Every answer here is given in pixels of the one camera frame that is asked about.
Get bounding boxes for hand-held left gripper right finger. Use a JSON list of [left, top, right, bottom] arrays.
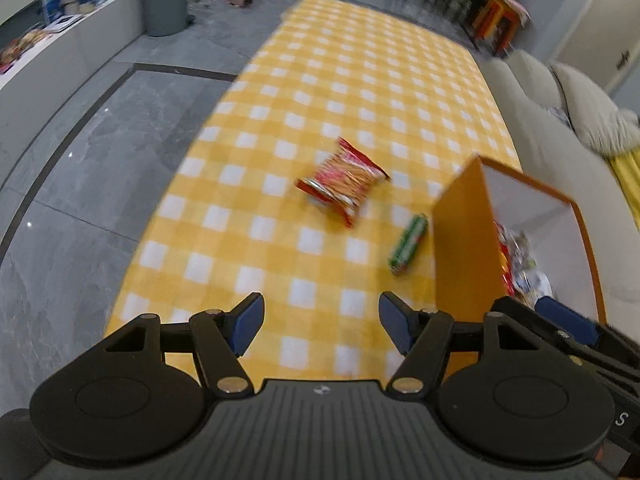
[[378, 291, 540, 401]]

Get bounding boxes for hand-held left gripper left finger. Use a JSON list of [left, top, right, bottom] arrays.
[[102, 291, 266, 400]]

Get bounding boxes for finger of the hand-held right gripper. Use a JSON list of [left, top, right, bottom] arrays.
[[491, 295, 603, 362]]

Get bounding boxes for pile of snack packets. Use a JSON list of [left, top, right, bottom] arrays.
[[495, 221, 566, 306]]

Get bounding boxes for orange cardboard box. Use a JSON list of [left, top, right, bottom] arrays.
[[432, 156, 608, 346]]

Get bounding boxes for green candy pack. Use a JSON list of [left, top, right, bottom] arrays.
[[388, 213, 430, 276]]

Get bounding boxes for red noodle snack packet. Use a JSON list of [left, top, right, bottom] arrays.
[[295, 137, 391, 229]]

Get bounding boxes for yellow cloth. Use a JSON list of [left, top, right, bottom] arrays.
[[605, 147, 640, 233]]

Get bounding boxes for beige sofa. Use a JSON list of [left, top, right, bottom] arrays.
[[482, 49, 640, 341]]

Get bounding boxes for beige sofa cushion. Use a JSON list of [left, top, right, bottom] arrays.
[[550, 61, 640, 156]]

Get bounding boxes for yellow checkered tablecloth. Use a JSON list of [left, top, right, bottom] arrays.
[[102, 0, 523, 381]]

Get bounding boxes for white door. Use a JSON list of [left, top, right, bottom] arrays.
[[552, 0, 640, 98]]

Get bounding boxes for orange stool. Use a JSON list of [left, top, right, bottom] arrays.
[[470, 0, 531, 56]]

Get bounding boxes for grey low counter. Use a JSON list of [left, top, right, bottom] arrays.
[[0, 0, 146, 111]]

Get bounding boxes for printed magazines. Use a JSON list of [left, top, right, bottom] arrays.
[[0, 27, 53, 75]]

